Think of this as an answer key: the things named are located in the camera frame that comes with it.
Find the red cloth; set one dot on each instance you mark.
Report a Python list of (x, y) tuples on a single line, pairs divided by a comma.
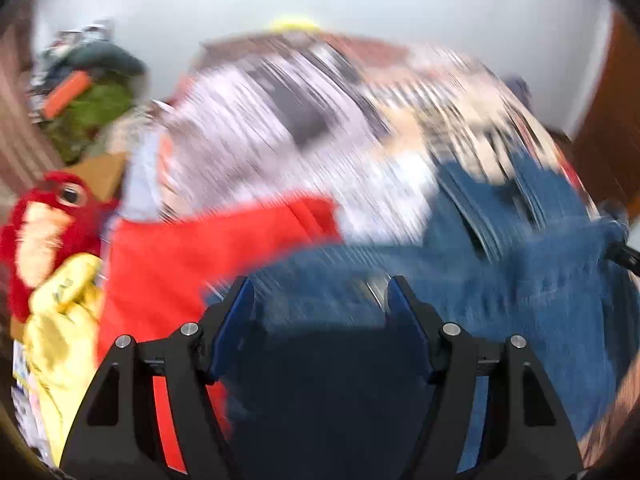
[(175, 270)]

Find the yellow cloth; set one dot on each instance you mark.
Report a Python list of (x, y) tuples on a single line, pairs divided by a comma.
[(60, 330)]

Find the striped brown curtain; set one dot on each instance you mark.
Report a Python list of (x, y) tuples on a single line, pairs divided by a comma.
[(20, 135)]

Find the red plush toy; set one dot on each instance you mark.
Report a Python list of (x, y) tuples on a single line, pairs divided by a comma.
[(30, 230)]

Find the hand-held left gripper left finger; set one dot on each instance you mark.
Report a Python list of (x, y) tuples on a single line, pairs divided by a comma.
[(232, 330)]

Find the blue denim jacket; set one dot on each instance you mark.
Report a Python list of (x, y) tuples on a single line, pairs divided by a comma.
[(525, 300)]

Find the orange box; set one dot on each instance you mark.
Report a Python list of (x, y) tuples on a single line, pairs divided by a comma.
[(67, 92)]

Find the dark green jacket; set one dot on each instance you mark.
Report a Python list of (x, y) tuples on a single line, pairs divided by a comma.
[(105, 60)]

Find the green patterned cloth bundle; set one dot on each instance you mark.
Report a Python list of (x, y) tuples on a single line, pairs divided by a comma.
[(95, 120)]

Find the pile of magazines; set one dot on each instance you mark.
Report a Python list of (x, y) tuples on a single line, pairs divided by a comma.
[(25, 400)]

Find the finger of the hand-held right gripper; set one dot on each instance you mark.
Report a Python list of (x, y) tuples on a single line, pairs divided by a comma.
[(627, 257)]

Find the grey backpack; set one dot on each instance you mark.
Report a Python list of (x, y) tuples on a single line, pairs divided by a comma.
[(517, 91)]

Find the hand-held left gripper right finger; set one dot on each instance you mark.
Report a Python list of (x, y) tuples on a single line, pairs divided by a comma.
[(407, 330)]

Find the brown wooden door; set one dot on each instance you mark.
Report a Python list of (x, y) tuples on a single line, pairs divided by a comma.
[(610, 125)]

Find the wooden bedside table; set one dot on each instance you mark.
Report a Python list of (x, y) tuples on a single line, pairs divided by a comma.
[(100, 175)]

